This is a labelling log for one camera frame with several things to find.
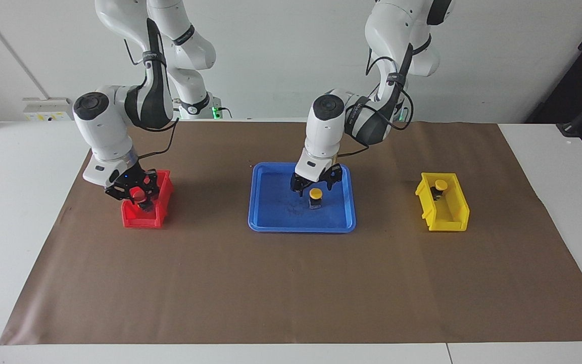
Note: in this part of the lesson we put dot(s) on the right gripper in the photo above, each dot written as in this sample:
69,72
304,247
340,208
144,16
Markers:
98,173

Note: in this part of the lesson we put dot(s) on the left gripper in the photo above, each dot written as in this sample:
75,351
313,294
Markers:
313,167

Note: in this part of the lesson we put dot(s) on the red push button switch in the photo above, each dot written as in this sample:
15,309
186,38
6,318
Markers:
139,195

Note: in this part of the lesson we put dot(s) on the yellow push button switch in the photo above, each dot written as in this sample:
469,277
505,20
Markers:
315,193
440,184

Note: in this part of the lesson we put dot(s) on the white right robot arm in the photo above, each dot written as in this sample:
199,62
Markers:
101,121

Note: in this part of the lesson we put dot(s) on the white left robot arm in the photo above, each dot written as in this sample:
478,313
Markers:
326,126

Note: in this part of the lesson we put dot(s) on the red plastic storage bin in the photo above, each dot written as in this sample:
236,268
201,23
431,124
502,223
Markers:
137,221

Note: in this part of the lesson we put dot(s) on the blue plastic tray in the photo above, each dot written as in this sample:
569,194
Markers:
271,212

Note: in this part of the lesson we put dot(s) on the brown paper table mat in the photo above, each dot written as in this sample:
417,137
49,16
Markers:
291,283

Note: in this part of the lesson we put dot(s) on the yellow plastic storage bin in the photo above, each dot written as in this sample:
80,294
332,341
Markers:
455,215

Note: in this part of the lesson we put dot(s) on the black backdrop panel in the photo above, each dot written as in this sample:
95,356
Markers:
574,60

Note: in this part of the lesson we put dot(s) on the white wall outlet box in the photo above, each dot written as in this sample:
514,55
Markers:
46,107

